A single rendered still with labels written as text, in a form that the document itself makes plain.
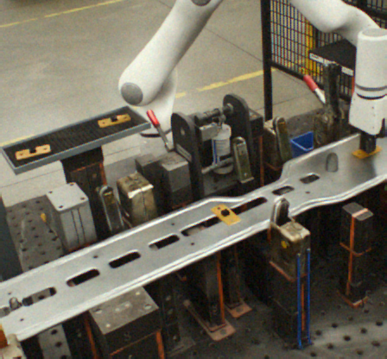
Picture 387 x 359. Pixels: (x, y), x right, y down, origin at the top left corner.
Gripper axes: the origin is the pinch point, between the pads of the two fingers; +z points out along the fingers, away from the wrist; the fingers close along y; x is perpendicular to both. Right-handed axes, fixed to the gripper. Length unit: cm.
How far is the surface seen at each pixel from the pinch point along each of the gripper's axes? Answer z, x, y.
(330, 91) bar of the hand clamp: -11.2, -1.2, -14.1
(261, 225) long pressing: 3.4, -41.9, 8.4
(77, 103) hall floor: 103, 9, -304
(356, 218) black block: 4.3, -21.8, 19.0
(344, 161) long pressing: 3.1, -7.8, -0.5
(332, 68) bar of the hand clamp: -17.6, -0.5, -14.5
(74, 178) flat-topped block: -3, -73, -30
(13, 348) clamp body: -3, -103, 18
